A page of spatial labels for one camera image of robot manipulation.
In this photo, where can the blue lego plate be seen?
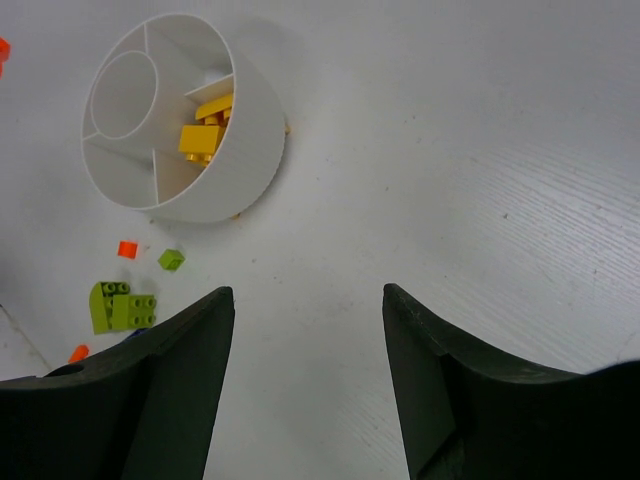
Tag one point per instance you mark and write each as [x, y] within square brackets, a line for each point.
[136, 333]

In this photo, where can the small lime lego cube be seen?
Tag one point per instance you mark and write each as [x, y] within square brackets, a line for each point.
[171, 260]

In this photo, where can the yellow tall lego brick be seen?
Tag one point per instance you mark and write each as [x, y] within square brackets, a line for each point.
[199, 143]

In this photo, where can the white divided round container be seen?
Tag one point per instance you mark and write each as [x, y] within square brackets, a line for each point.
[180, 125]

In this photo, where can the small orange lego stud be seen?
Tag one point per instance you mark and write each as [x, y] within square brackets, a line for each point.
[79, 354]

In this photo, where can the lime lego slope brick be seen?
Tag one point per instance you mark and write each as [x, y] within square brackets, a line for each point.
[132, 312]

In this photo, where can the small orange lego cube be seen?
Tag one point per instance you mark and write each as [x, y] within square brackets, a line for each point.
[127, 249]

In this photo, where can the yellow-orange lego brick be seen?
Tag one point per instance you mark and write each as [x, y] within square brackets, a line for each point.
[216, 112]

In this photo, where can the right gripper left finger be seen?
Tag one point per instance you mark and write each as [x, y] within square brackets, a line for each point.
[142, 409]

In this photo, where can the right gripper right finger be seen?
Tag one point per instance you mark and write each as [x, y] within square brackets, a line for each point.
[469, 410]

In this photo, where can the lime lego brick left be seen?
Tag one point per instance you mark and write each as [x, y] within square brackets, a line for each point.
[101, 304]

